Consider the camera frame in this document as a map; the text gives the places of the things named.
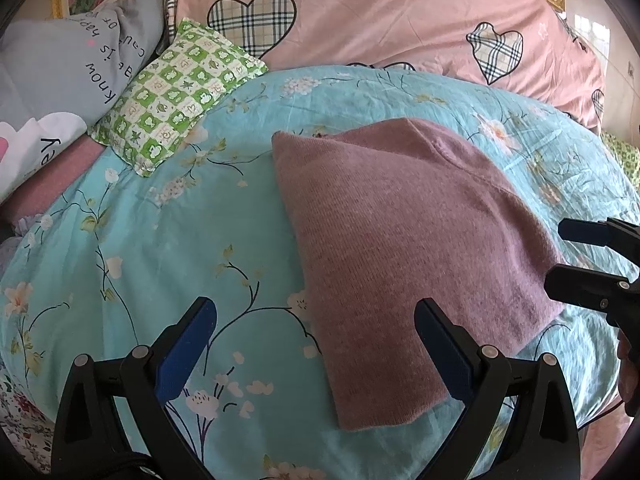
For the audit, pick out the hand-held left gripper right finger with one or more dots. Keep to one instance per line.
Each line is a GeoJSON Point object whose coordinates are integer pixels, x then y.
{"type": "Point", "coordinates": [445, 355]}

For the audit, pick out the pink knit sweater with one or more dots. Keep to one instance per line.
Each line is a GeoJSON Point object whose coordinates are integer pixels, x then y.
{"type": "Point", "coordinates": [400, 240]}

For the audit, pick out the green patterned cloth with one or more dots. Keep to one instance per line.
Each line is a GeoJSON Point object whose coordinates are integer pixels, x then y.
{"type": "Point", "coordinates": [625, 160]}

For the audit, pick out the person's right hand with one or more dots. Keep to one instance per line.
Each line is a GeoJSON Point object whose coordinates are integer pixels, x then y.
{"type": "Point", "coordinates": [631, 380]}

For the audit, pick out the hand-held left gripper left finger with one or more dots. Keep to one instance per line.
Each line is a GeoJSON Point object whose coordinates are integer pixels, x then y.
{"type": "Point", "coordinates": [185, 350]}

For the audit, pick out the green checked pillow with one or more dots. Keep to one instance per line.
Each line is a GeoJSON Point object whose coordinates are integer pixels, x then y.
{"type": "Point", "coordinates": [175, 95]}

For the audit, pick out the blue floral quilt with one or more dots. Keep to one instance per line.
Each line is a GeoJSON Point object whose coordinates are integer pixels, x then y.
{"type": "Point", "coordinates": [175, 240]}

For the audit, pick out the grey printed pillow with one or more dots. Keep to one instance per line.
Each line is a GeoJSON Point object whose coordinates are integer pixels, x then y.
{"type": "Point", "coordinates": [55, 65]}

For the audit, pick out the white floral bed sheet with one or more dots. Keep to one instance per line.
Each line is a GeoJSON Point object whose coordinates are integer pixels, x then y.
{"type": "Point", "coordinates": [22, 410]}

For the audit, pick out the pink heart-print duvet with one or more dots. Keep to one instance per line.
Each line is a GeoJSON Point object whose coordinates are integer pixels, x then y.
{"type": "Point", "coordinates": [400, 25]}

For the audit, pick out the mauve blanket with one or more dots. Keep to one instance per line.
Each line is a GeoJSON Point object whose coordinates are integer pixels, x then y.
{"type": "Point", "coordinates": [60, 170]}

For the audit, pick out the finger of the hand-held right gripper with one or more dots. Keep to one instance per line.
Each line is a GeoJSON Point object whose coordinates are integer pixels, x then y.
{"type": "Point", "coordinates": [580, 285]}
{"type": "Point", "coordinates": [585, 232]}

